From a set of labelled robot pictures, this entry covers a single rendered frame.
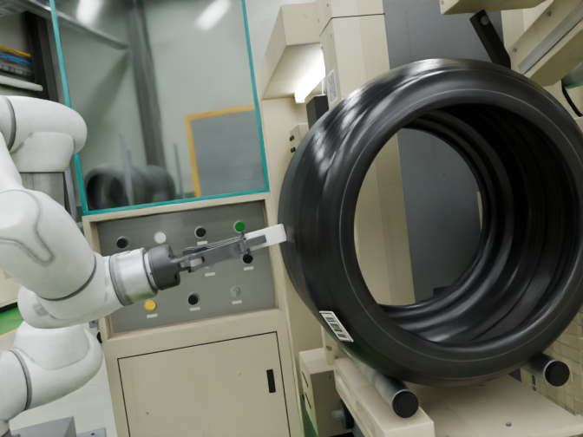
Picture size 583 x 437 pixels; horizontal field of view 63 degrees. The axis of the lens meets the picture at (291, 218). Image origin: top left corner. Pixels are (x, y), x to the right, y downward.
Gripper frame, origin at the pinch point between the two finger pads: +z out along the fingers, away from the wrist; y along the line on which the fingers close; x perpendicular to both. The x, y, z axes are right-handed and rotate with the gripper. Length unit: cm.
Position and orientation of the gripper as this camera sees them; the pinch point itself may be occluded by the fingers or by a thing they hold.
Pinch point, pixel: (265, 237)
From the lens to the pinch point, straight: 85.1
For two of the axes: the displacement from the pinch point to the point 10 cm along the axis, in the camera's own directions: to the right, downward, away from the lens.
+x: 2.7, 9.6, 0.9
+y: -1.5, -0.5, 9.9
